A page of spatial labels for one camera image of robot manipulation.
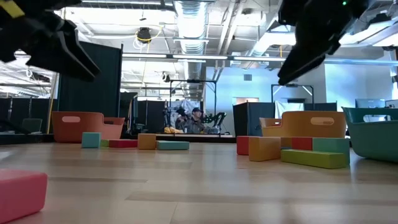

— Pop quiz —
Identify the teal foam block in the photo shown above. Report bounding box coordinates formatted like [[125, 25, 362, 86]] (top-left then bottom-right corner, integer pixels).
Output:
[[155, 140, 190, 151]]

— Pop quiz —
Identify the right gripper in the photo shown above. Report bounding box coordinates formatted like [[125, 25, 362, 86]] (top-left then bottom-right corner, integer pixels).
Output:
[[277, 0, 369, 85]]

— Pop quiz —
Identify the black partition screen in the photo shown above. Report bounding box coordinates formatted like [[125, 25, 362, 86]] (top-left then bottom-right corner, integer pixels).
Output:
[[57, 41, 124, 134]]

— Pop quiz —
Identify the black stand frame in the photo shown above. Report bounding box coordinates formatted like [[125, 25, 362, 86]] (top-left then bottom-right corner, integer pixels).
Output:
[[271, 83, 315, 111], [169, 79, 218, 134]]

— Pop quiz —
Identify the dark blue partition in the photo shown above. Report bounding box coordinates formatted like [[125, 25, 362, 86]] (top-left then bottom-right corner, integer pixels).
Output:
[[232, 101, 276, 138]]

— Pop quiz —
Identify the black aluminium table frame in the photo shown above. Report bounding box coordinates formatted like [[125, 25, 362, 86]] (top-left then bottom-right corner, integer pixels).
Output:
[[0, 133, 237, 146]]

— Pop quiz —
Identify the yellow plastic bin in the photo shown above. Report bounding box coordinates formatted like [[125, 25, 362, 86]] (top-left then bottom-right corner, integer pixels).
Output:
[[259, 111, 347, 139]]

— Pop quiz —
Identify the coral plastic bin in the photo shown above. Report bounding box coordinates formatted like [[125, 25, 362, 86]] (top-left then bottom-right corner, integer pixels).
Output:
[[51, 111, 126, 144]]

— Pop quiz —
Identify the pink foam block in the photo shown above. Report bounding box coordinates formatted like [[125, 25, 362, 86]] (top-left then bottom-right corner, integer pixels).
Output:
[[0, 169, 49, 224]]

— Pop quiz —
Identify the person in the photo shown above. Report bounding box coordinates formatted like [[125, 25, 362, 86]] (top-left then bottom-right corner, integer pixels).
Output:
[[175, 107, 208, 134]]

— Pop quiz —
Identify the long ceiling light strip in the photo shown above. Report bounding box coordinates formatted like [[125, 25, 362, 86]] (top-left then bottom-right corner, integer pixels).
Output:
[[122, 53, 168, 59], [172, 54, 229, 60], [233, 56, 286, 62]]

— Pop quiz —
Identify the yellow cable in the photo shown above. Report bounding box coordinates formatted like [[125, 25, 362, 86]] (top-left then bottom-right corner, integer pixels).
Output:
[[46, 73, 60, 134]]

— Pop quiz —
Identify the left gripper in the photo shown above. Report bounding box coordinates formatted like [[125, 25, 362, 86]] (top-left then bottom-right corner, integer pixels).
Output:
[[0, 0, 101, 83]]

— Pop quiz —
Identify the green plastic bin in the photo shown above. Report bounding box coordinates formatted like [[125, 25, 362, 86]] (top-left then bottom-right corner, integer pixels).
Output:
[[341, 106, 398, 164]]

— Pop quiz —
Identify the black ceiling cable reel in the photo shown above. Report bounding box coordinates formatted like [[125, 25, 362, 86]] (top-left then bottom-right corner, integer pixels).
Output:
[[136, 27, 152, 44]]

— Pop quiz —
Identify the yellow tape label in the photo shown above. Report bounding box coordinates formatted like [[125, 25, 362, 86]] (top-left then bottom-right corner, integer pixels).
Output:
[[0, 0, 25, 19]]

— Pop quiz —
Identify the silver ventilation duct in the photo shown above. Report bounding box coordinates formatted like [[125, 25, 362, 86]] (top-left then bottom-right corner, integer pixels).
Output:
[[174, 0, 208, 97]]

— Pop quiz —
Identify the orange foam block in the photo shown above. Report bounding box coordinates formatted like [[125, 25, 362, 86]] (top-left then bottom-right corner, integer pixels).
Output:
[[248, 136, 282, 162]]

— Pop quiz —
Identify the red foam cube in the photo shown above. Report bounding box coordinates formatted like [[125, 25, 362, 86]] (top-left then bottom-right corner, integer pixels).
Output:
[[291, 137, 313, 151], [236, 136, 250, 156]]

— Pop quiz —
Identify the teal foam cube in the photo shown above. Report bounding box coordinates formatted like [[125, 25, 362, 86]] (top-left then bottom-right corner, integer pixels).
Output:
[[81, 132, 102, 149], [312, 138, 351, 165]]

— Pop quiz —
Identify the background table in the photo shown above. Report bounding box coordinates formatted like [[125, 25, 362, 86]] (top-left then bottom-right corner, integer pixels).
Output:
[[154, 133, 234, 138]]

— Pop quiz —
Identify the patterned white cloth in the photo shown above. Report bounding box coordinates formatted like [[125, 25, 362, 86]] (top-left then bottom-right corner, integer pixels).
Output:
[[170, 99, 201, 113]]

